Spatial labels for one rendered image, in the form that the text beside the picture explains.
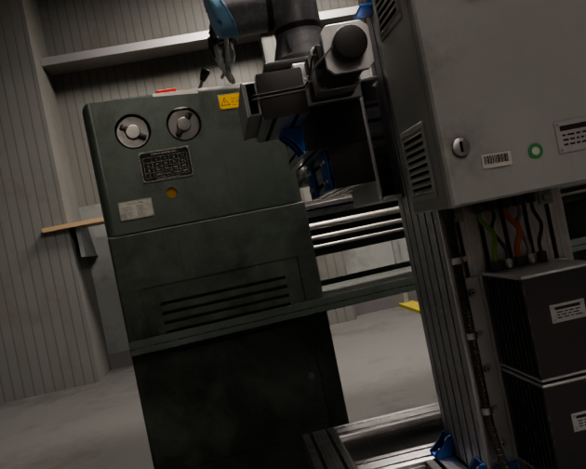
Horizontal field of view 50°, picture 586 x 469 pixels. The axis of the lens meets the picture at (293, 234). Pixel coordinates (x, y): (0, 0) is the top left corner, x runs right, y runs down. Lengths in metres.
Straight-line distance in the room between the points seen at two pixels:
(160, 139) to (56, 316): 3.04
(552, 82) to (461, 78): 0.15
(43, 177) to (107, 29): 1.37
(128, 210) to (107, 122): 0.26
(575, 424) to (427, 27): 0.68
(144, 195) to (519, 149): 1.16
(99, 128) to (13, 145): 3.02
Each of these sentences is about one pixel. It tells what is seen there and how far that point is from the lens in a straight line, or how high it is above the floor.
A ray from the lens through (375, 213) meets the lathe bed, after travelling 2.12.
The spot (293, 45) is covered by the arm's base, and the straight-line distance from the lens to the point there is 1.54.
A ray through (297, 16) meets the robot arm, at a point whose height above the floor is 1.27.
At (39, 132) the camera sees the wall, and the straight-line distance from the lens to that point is 4.88.
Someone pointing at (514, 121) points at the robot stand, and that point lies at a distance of 1.06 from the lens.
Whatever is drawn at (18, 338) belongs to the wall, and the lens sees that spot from 4.90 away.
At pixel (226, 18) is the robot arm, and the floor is 1.29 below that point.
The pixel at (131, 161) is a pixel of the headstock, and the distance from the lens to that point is 1.90.
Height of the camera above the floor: 0.78
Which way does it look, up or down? level
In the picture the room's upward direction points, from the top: 11 degrees counter-clockwise
